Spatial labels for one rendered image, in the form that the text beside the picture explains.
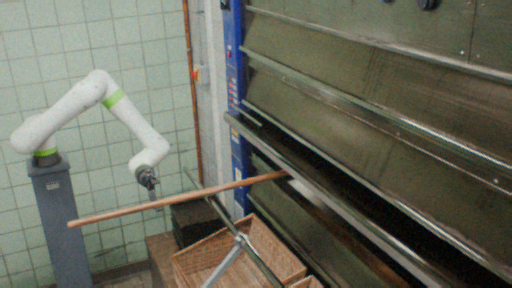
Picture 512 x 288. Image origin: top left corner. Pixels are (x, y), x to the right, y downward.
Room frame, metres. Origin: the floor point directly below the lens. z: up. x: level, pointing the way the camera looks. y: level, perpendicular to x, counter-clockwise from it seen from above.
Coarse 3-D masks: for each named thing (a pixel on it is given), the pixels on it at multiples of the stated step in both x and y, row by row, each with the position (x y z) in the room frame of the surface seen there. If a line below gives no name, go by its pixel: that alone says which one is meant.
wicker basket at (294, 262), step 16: (240, 224) 2.37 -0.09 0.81; (256, 224) 2.34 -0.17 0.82; (208, 240) 2.30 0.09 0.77; (224, 240) 2.33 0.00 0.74; (256, 240) 2.30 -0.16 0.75; (272, 240) 2.17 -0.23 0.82; (176, 256) 2.24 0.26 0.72; (192, 256) 2.27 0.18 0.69; (208, 256) 2.30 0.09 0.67; (224, 256) 2.33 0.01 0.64; (240, 256) 2.36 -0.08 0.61; (272, 256) 2.13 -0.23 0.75; (288, 256) 2.02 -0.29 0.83; (176, 272) 2.19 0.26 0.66; (192, 272) 2.27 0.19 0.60; (208, 272) 2.27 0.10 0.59; (224, 272) 2.25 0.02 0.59; (240, 272) 2.25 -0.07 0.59; (256, 272) 2.22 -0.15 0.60; (288, 272) 1.99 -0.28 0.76; (304, 272) 1.88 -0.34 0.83
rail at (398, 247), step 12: (252, 132) 2.10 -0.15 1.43; (264, 144) 1.97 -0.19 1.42; (276, 156) 1.86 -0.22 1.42; (300, 168) 1.71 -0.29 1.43; (312, 180) 1.61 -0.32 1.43; (324, 192) 1.54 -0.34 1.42; (348, 204) 1.43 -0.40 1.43; (360, 216) 1.35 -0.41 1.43; (372, 228) 1.29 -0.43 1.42; (384, 240) 1.24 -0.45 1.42; (396, 240) 1.22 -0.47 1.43; (408, 252) 1.15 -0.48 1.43; (420, 264) 1.10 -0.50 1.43; (432, 276) 1.06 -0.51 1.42; (444, 276) 1.05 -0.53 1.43
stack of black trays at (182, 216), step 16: (176, 208) 2.60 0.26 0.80; (192, 208) 2.58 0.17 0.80; (208, 208) 2.57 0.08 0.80; (224, 208) 2.54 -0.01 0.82; (176, 224) 2.52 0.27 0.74; (192, 224) 2.39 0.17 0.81; (208, 224) 2.42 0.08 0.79; (224, 224) 2.44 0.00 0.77; (176, 240) 2.54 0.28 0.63; (192, 240) 2.39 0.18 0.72
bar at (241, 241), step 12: (192, 180) 2.20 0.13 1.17; (216, 204) 1.95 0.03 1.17; (228, 228) 1.77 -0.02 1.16; (240, 240) 1.66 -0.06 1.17; (240, 252) 1.67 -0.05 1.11; (252, 252) 1.58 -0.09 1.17; (228, 264) 1.65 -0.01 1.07; (264, 264) 1.50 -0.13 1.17; (216, 276) 1.63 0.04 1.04; (276, 276) 1.43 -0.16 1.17
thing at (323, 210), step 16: (256, 160) 2.41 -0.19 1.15; (272, 160) 2.34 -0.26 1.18; (288, 176) 2.15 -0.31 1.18; (304, 192) 1.98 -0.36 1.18; (320, 208) 1.84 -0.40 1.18; (336, 224) 1.72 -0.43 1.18; (352, 240) 1.62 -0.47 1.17; (368, 240) 1.59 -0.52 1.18; (368, 256) 1.53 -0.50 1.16; (384, 256) 1.49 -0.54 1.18; (384, 272) 1.44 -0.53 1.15; (400, 272) 1.39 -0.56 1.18
